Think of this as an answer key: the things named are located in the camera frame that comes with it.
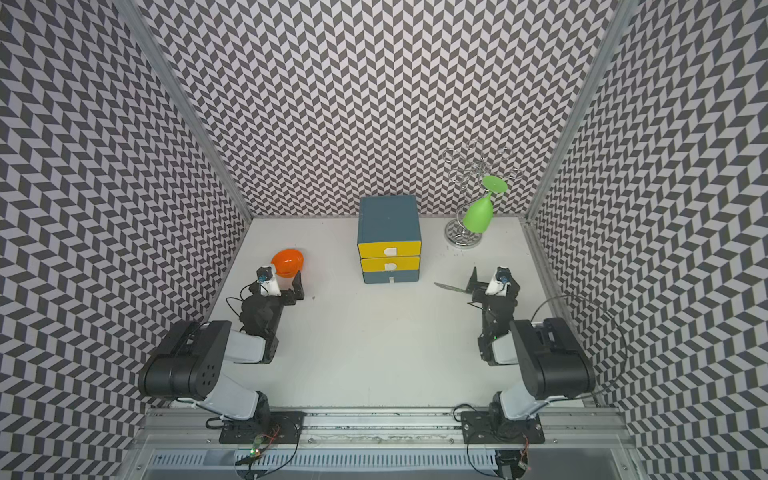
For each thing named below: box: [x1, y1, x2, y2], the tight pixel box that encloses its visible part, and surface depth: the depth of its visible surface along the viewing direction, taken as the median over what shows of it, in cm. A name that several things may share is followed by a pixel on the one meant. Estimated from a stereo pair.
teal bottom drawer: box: [362, 270, 420, 284], surface depth 98 cm
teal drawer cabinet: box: [357, 195, 422, 244], surface depth 90 cm
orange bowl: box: [271, 249, 305, 278], surface depth 103 cm
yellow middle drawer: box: [360, 256, 420, 272], surface depth 93 cm
